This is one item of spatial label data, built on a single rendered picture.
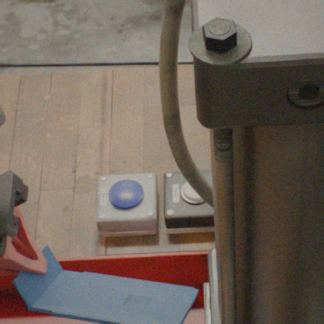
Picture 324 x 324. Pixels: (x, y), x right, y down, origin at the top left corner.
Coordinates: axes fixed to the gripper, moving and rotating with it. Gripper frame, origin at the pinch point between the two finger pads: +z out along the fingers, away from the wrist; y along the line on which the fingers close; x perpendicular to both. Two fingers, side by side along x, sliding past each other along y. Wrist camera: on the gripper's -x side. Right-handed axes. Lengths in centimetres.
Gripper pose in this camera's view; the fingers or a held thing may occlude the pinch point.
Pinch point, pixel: (37, 265)
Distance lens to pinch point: 86.0
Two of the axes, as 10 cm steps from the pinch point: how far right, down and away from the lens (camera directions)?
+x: -0.2, -7.7, 6.4
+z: 5.8, 5.1, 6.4
